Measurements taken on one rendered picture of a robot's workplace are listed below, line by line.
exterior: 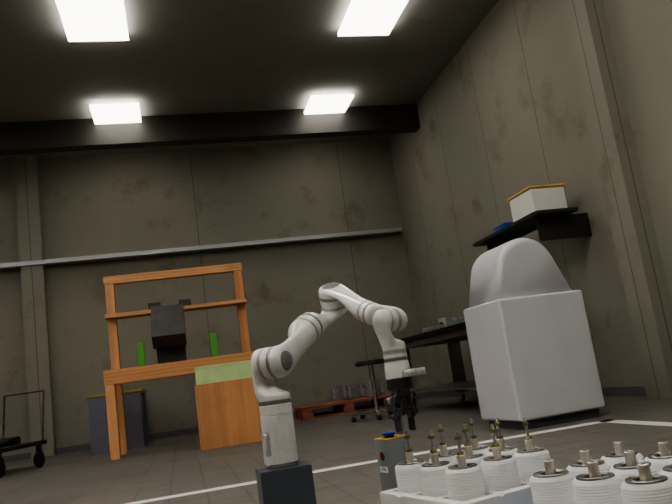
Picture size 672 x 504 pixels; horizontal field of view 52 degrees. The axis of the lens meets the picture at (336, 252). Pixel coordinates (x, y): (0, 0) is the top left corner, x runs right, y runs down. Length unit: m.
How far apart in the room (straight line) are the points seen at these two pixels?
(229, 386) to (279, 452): 5.09
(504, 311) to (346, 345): 6.30
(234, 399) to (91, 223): 4.82
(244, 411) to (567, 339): 3.38
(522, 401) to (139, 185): 7.68
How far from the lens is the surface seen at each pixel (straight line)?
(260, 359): 1.95
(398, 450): 2.21
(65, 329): 10.76
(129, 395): 9.09
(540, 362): 4.91
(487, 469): 1.92
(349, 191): 11.38
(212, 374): 7.05
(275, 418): 1.94
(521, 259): 5.00
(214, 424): 7.03
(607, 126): 6.23
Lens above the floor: 0.52
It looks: 10 degrees up
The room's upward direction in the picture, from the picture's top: 8 degrees counter-clockwise
